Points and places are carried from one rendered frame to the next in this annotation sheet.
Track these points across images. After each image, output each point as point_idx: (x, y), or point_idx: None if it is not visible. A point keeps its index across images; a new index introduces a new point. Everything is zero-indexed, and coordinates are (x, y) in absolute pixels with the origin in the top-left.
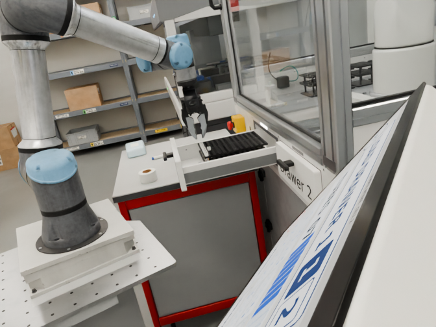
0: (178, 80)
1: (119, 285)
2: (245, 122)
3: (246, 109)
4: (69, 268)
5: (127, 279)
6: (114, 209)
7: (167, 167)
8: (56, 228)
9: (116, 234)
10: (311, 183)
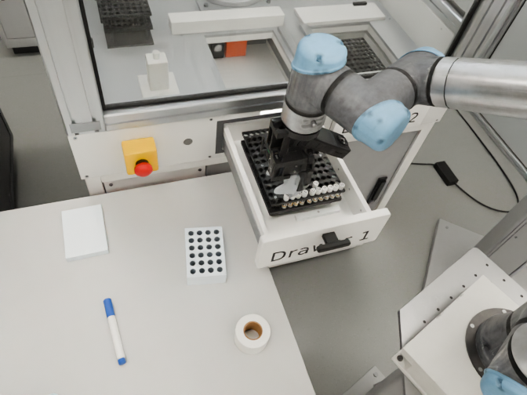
0: (320, 128)
1: (522, 293)
2: (157, 143)
3: (187, 117)
4: None
5: (512, 288)
6: (437, 320)
7: (189, 313)
8: None
9: (497, 291)
10: (423, 107)
